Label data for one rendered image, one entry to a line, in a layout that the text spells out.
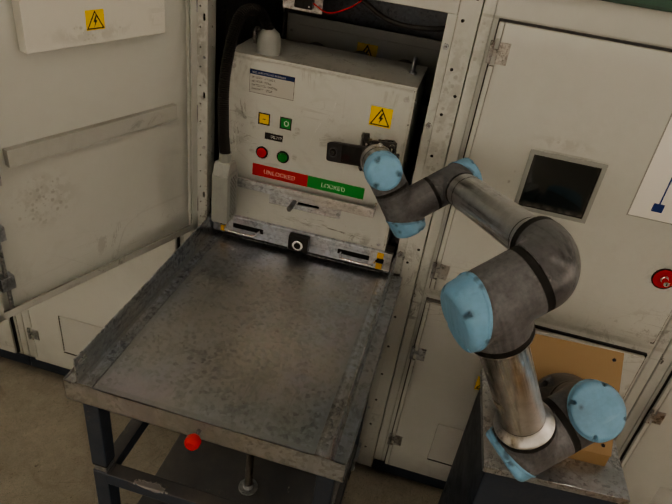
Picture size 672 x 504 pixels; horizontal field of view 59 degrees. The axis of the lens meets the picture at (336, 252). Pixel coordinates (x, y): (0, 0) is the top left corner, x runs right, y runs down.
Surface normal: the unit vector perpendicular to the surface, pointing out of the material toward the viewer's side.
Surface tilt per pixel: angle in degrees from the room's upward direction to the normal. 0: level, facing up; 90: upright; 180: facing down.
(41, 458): 0
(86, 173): 90
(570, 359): 45
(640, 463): 90
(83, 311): 90
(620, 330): 90
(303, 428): 0
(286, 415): 0
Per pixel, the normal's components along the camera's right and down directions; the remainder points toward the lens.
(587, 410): 0.07, -0.28
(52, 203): 0.80, 0.40
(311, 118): -0.25, 0.51
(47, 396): 0.12, -0.83
